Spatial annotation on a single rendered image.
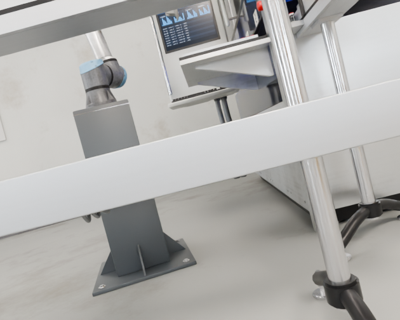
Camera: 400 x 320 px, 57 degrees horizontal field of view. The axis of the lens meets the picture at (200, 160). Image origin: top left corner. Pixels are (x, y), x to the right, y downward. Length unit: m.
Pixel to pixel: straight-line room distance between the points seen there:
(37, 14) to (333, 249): 0.81
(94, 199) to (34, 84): 3.90
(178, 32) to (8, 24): 1.91
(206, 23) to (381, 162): 1.54
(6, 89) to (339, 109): 4.24
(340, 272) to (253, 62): 1.09
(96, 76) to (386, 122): 1.31
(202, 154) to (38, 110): 3.93
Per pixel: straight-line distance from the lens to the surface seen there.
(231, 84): 2.21
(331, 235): 0.87
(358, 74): 1.73
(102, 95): 1.78
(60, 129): 4.56
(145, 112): 4.50
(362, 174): 1.49
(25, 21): 0.89
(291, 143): 0.81
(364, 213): 1.48
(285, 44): 0.84
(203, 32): 2.69
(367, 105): 0.86
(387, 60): 1.79
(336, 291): 0.91
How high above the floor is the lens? 0.53
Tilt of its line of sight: 3 degrees down
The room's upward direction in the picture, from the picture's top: 14 degrees counter-clockwise
